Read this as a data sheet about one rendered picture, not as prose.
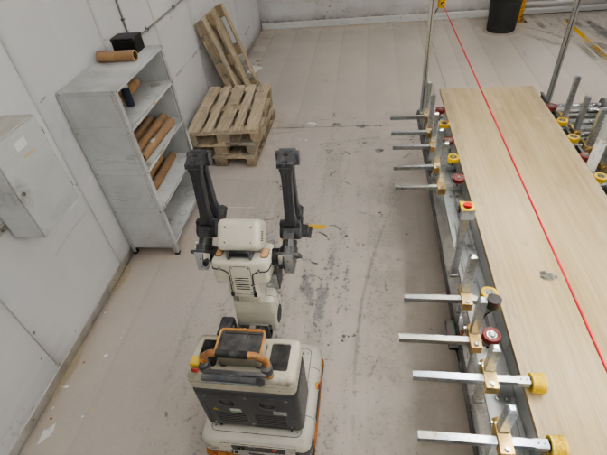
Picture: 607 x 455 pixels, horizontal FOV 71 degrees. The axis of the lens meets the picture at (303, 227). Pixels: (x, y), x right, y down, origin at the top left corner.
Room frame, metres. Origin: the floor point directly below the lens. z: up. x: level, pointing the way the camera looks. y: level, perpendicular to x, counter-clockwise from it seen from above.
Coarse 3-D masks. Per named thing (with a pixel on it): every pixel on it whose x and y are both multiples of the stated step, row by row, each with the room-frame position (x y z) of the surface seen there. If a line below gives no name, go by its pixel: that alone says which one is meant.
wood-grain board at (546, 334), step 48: (480, 96) 3.44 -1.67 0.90; (528, 96) 3.33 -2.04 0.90; (480, 144) 2.67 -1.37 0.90; (528, 144) 2.60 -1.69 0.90; (480, 192) 2.12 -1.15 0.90; (528, 192) 2.06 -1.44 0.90; (576, 192) 2.01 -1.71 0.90; (528, 240) 1.65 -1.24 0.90; (576, 240) 1.61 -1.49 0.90; (528, 288) 1.33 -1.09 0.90; (576, 288) 1.29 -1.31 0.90; (528, 336) 1.06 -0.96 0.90; (576, 336) 1.03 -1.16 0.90; (576, 384) 0.82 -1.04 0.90; (576, 432) 0.63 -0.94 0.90
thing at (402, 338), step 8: (400, 336) 1.17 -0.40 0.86; (408, 336) 1.16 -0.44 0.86; (416, 336) 1.16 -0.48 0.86; (424, 336) 1.15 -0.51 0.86; (432, 336) 1.15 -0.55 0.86; (440, 336) 1.14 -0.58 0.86; (448, 336) 1.13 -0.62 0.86; (456, 336) 1.13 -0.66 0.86; (448, 344) 1.11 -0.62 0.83; (456, 344) 1.10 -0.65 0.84; (464, 344) 1.10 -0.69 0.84
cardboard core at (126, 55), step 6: (96, 54) 3.44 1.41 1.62; (102, 54) 3.43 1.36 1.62; (108, 54) 3.42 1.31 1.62; (114, 54) 3.41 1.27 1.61; (120, 54) 3.39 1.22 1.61; (126, 54) 3.38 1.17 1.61; (132, 54) 3.37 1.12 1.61; (102, 60) 3.42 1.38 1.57; (108, 60) 3.42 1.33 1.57; (114, 60) 3.41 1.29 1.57; (120, 60) 3.40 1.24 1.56; (126, 60) 3.40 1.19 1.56; (132, 60) 3.40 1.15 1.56
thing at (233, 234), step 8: (224, 224) 1.53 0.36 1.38; (232, 224) 1.52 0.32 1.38; (240, 224) 1.52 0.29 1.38; (248, 224) 1.51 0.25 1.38; (256, 224) 1.50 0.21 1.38; (264, 224) 1.56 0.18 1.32; (224, 232) 1.51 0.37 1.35; (232, 232) 1.50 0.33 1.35; (240, 232) 1.49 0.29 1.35; (248, 232) 1.48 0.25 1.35; (256, 232) 1.48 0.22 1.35; (264, 232) 1.54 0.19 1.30; (224, 240) 1.48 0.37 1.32; (232, 240) 1.47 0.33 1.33; (240, 240) 1.47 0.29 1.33; (248, 240) 1.46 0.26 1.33; (256, 240) 1.46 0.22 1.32; (264, 240) 1.51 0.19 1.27; (224, 248) 1.46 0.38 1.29; (232, 248) 1.45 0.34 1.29; (240, 248) 1.45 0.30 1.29; (248, 248) 1.44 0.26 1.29; (256, 248) 1.43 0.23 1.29
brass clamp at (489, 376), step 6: (480, 360) 0.94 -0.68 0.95; (480, 366) 0.92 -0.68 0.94; (486, 372) 0.88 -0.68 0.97; (492, 372) 0.87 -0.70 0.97; (486, 378) 0.85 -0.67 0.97; (492, 378) 0.85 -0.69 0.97; (486, 384) 0.83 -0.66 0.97; (498, 384) 0.82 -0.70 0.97; (486, 390) 0.81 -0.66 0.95; (492, 390) 0.81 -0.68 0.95; (498, 390) 0.80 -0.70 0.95
